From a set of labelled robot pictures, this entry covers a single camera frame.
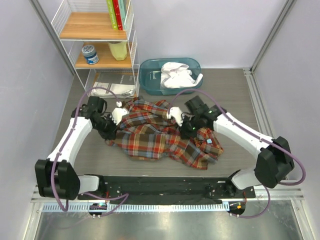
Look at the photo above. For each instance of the white long sleeve shirt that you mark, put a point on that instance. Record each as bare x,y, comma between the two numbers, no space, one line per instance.
176,75

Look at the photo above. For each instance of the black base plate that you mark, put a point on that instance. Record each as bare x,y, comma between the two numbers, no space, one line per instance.
151,190

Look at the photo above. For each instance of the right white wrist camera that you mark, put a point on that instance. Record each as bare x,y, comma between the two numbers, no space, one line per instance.
176,114

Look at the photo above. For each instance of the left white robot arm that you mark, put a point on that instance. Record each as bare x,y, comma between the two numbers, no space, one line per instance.
55,175

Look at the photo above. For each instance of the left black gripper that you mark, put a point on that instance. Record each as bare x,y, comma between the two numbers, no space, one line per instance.
111,134

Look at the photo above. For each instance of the yellow plastic container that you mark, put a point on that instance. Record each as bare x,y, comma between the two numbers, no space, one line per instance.
118,49

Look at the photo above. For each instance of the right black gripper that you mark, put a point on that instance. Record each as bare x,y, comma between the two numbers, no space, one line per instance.
185,134

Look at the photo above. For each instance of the plaid flannel long sleeve shirt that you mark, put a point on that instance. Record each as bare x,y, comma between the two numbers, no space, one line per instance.
146,134

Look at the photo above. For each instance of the white slotted cable duct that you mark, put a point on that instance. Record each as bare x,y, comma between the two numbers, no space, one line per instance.
99,207

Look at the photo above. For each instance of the white wire wooden shelf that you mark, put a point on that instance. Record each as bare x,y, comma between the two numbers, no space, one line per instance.
87,22

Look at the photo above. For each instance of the teal plastic basin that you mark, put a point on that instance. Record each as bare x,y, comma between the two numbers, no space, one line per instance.
150,75

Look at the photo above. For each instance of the teal book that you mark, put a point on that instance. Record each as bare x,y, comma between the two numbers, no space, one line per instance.
123,10

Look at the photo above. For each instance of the blue white jar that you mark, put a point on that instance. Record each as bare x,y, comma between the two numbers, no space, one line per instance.
90,54

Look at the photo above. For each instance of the grey white booklet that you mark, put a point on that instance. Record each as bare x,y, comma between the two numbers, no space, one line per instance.
122,85

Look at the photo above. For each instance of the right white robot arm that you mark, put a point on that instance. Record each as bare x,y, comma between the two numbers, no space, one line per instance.
272,155

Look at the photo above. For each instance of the red book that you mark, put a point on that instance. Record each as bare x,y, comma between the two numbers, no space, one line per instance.
117,14

